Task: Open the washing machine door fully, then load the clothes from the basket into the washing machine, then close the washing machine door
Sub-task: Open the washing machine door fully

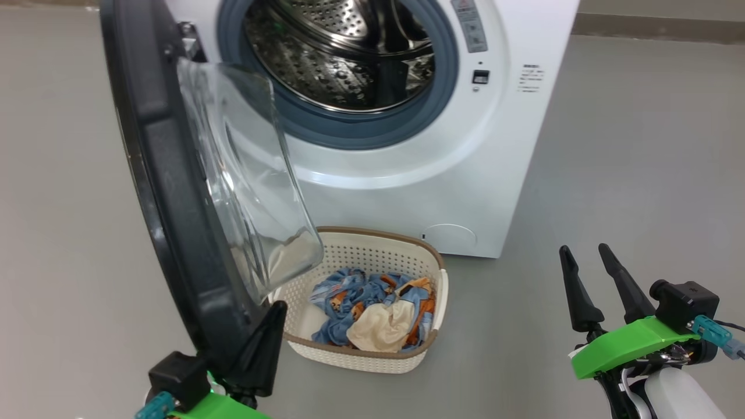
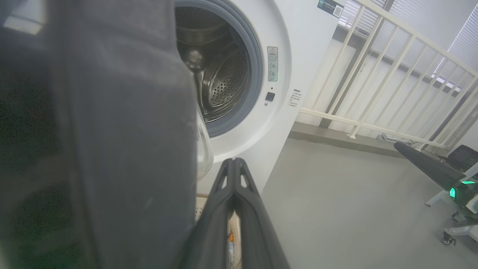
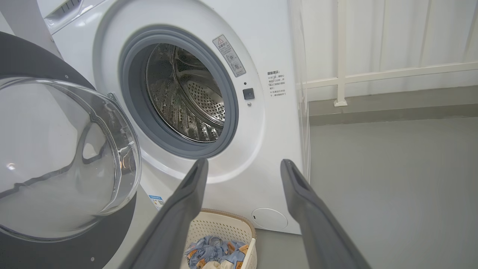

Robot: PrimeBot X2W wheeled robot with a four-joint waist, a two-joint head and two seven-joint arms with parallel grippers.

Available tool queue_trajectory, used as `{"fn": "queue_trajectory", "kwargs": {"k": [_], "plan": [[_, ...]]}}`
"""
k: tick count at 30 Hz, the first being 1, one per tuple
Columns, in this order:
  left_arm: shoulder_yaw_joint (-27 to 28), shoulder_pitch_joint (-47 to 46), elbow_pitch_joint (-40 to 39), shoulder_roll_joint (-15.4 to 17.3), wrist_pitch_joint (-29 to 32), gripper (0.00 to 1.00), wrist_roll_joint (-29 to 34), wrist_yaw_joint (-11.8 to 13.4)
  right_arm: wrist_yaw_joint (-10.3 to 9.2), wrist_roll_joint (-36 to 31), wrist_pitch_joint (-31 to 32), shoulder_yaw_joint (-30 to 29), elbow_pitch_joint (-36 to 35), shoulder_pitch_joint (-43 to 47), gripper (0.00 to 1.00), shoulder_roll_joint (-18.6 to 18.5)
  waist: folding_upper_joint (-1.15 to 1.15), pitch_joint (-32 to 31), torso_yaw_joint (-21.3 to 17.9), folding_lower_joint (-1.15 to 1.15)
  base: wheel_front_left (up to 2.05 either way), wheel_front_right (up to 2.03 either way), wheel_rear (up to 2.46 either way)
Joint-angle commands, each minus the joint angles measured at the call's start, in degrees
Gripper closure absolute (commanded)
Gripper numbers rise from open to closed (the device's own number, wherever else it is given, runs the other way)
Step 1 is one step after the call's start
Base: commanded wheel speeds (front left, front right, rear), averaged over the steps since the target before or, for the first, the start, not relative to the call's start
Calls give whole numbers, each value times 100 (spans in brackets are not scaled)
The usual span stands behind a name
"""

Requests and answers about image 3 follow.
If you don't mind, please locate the black rimmed glass washer door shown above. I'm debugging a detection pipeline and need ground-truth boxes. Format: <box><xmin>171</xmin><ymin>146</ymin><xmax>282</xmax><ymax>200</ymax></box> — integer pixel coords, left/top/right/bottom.
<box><xmin>0</xmin><ymin>32</ymin><xmax>142</xmax><ymax>269</ymax></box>

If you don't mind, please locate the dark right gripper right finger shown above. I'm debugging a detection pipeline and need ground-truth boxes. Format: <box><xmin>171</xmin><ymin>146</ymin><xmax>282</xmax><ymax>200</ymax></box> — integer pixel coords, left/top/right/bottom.
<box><xmin>280</xmin><ymin>159</ymin><xmax>372</xmax><ymax>269</ymax></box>

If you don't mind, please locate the white warning label sticker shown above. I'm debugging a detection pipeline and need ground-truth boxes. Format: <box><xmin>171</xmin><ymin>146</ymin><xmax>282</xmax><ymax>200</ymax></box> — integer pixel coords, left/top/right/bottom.
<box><xmin>267</xmin><ymin>70</ymin><xmax>287</xmax><ymax>98</ymax></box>

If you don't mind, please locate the stainless steel washing machine drum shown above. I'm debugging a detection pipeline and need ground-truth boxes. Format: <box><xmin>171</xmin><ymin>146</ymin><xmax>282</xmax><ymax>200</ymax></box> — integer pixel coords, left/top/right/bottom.
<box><xmin>146</xmin><ymin>43</ymin><xmax>226</xmax><ymax>143</ymax></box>

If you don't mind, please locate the white metal railing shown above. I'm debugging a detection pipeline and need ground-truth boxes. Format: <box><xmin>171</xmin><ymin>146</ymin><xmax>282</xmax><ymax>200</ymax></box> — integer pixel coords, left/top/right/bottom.
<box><xmin>299</xmin><ymin>0</ymin><xmax>478</xmax><ymax>107</ymax></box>

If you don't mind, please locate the grey warning sticker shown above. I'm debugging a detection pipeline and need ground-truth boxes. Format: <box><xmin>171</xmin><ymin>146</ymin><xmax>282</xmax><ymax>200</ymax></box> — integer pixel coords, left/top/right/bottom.
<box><xmin>212</xmin><ymin>35</ymin><xmax>246</xmax><ymax>77</ymax></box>

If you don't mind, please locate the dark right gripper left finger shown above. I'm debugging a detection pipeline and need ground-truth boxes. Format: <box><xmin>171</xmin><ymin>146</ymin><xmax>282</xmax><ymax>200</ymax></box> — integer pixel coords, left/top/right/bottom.
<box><xmin>119</xmin><ymin>158</ymin><xmax>209</xmax><ymax>269</ymax></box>

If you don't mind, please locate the cream perforated laundry basket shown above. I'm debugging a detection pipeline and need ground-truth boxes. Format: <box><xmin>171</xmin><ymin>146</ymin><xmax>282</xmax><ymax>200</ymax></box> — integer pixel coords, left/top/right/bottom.
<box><xmin>180</xmin><ymin>208</ymin><xmax>258</xmax><ymax>269</ymax></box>

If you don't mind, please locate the grey rubber door gasket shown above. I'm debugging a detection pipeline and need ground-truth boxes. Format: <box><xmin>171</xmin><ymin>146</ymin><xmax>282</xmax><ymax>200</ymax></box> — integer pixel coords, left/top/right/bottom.
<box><xmin>119</xmin><ymin>25</ymin><xmax>239</xmax><ymax>159</ymax></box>

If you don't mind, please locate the round white filter cover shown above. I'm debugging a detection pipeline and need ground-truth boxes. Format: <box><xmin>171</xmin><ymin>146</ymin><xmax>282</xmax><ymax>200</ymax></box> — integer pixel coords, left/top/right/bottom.
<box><xmin>251</xmin><ymin>208</ymin><xmax>289</xmax><ymax>231</ymax></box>

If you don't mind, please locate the white front-load washing machine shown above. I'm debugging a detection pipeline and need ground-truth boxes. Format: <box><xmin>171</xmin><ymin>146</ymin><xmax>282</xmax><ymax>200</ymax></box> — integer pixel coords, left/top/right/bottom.
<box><xmin>37</xmin><ymin>0</ymin><xmax>310</xmax><ymax>269</ymax></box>

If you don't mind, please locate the blue patterned garment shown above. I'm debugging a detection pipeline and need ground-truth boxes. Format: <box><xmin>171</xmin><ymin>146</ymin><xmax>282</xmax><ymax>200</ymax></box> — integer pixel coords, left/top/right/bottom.
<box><xmin>186</xmin><ymin>235</ymin><xmax>249</xmax><ymax>269</ymax></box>

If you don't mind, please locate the white detergent drawer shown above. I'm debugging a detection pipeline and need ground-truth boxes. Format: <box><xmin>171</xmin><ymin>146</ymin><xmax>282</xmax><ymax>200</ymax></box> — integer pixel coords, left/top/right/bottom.
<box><xmin>37</xmin><ymin>0</ymin><xmax>105</xmax><ymax>34</ymax></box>

